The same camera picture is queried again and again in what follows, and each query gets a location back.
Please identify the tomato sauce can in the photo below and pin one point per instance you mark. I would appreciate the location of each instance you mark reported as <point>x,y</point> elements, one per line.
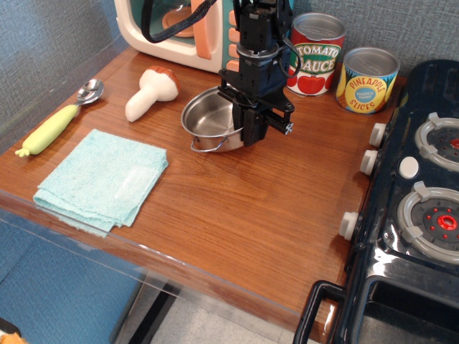
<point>318,39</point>

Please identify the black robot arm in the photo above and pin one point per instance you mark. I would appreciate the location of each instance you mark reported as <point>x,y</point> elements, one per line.
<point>263,27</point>

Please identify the metal pot with handles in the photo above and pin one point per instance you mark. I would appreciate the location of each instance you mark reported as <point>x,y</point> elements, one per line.
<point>208,119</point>

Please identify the teal toy microwave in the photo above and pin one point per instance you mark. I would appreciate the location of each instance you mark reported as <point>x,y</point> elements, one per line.
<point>197,34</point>

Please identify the light blue folded cloth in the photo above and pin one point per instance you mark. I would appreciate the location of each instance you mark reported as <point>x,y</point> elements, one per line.
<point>102,183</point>

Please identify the pineapple slices can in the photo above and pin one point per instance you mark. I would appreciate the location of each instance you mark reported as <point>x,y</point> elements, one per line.
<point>367,77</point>

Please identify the spoon with yellow-green handle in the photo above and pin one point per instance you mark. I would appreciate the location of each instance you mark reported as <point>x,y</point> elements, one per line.
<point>51,128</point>

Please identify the plush white brown mushroom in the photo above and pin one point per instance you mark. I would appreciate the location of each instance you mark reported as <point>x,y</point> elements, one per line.
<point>156,84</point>

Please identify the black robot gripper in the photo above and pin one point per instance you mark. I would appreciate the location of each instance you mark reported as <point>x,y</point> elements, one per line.
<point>256,91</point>

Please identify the white stove knob lower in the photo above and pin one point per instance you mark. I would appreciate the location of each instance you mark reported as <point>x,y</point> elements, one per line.
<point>347,225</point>

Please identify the orange plush object corner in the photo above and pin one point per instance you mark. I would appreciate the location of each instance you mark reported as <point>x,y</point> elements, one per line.
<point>12,338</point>

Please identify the white stove knob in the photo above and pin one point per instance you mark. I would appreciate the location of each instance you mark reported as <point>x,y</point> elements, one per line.
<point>347,225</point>
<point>368,162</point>
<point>377,134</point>

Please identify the white stove knob upper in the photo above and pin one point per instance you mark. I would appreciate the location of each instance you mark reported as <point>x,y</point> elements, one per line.
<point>377,134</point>

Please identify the white stove knob middle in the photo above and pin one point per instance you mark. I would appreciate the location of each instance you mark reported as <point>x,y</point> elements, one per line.
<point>368,162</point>

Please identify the dark blue toy stove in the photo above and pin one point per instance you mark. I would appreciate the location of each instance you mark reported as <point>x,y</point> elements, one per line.
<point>402,267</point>

